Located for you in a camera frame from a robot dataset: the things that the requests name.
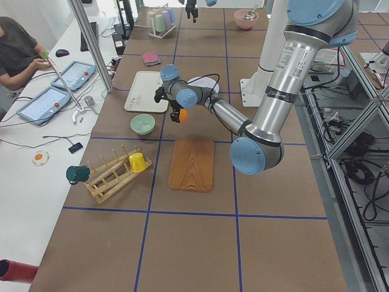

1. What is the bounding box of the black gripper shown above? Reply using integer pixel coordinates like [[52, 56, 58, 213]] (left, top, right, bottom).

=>
[[169, 99, 182, 122], [185, 0, 198, 23]]

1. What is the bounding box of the orange fruit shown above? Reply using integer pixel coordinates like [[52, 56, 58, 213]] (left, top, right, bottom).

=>
[[180, 109, 188, 123]]

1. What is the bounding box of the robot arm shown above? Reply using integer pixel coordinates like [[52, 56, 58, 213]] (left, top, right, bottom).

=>
[[178, 0, 217, 23], [154, 1, 359, 175]]

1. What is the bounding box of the cream bear tray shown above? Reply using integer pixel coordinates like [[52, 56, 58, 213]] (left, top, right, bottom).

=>
[[124, 71, 168, 113]]

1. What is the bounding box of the brown wooden tray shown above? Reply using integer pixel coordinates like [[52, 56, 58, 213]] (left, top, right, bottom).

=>
[[168, 139, 215, 193]]

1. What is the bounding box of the light blue cup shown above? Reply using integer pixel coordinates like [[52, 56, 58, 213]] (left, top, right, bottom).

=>
[[167, 7, 176, 24]]

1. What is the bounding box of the lilac cup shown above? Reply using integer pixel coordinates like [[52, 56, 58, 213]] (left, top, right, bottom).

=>
[[161, 10, 173, 28]]

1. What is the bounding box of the light green cup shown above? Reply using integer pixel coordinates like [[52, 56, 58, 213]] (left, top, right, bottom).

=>
[[155, 15, 166, 33]]

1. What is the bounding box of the green bowl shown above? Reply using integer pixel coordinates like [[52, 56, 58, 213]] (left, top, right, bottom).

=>
[[130, 114, 156, 136]]

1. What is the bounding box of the white ridged plate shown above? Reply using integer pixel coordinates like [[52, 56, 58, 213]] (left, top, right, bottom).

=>
[[187, 77, 219, 93]]

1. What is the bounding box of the pink bowl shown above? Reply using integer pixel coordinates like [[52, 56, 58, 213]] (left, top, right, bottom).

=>
[[234, 9, 259, 30]]

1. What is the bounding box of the pink folded cloth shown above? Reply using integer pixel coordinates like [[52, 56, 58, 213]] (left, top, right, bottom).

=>
[[142, 51, 161, 67]]

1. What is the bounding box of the metal scoop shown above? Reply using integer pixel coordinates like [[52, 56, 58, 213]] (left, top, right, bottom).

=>
[[243, 4, 258, 21]]

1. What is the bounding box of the yellow cup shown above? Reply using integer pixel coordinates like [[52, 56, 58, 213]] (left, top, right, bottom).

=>
[[129, 152, 146, 173]]

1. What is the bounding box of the small metal cylinder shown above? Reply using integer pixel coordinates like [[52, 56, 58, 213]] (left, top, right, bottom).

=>
[[84, 96, 95, 107]]

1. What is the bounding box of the wooden cup rack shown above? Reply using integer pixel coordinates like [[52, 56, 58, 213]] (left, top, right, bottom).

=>
[[84, 145, 153, 204]]

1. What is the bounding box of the small black device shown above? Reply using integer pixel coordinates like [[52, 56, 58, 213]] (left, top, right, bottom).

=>
[[68, 142, 83, 154]]

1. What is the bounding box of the far teach pendant tablet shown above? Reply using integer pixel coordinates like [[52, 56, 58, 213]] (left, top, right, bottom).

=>
[[61, 61, 96, 92]]

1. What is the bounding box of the teach pendant tablet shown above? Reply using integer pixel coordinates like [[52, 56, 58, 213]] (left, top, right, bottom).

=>
[[16, 87, 71, 125], [61, 61, 96, 92]]

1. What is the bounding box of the black keyboard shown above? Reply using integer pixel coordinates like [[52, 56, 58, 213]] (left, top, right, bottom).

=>
[[80, 21, 99, 52]]

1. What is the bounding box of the dark green cup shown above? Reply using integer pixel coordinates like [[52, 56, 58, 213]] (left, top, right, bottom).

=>
[[66, 165, 91, 185]]

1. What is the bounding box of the near teach pendant tablet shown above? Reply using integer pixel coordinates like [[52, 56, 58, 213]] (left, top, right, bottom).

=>
[[16, 87, 71, 125]]

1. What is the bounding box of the black computer mouse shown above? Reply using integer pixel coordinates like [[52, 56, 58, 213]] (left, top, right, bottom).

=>
[[55, 49, 69, 58]]

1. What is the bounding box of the fried egg toy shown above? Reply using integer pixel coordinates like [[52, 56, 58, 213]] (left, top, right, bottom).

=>
[[32, 151, 49, 166]]

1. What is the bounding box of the seated person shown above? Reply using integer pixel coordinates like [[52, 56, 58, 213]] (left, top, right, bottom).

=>
[[0, 16, 57, 119]]

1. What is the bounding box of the red cylinder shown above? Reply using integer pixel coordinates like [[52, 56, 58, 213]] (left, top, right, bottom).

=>
[[1, 259, 38, 283]]

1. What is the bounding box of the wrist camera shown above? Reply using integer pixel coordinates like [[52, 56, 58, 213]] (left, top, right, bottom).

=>
[[154, 86, 168, 103]]

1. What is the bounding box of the white wire cup rack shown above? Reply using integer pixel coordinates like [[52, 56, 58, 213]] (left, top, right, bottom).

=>
[[146, 4, 176, 39]]

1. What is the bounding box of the aluminium frame post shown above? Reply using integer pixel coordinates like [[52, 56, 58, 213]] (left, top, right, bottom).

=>
[[68, 0, 113, 93]]

